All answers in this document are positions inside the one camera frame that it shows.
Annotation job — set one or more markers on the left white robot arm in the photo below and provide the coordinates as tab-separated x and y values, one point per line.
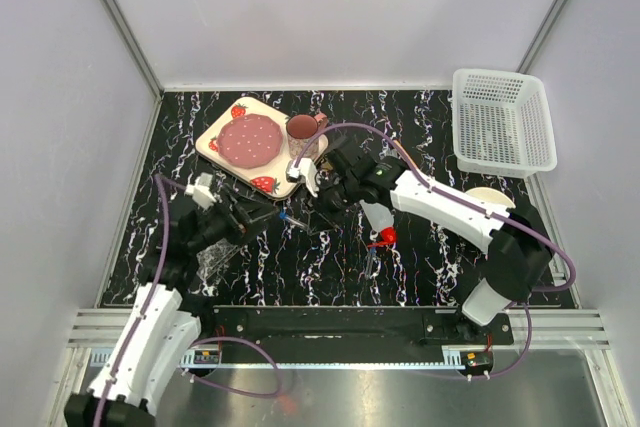
166	320

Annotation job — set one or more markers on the blue capped test tube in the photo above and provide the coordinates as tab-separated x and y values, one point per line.
369	262
293	221

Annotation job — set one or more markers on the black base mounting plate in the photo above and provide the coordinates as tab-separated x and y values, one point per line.
356	335

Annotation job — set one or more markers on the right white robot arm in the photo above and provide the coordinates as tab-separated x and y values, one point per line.
513	240

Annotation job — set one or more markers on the cream strawberry tray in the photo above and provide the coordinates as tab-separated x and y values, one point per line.
269	179

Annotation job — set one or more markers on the pink patterned mug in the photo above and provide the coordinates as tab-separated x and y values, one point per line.
301	128

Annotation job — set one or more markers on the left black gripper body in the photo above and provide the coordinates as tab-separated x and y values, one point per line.
220	224

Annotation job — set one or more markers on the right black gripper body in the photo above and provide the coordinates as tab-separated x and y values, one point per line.
336	196

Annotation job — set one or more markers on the white wash bottle red cap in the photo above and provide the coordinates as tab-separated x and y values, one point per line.
382	223

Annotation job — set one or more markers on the white plastic basket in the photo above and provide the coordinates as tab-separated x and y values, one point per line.
501	124

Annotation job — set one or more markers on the clear test tube rack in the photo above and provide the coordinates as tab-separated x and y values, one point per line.
215	260

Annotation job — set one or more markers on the cream floral bowl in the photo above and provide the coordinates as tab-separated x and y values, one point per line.
491	195

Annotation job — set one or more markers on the pink dotted plate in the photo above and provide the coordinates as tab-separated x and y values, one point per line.
250	141

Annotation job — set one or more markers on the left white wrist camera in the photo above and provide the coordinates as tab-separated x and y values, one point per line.
200	192

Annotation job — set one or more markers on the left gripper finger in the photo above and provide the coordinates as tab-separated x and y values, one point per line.
255	216
232	207

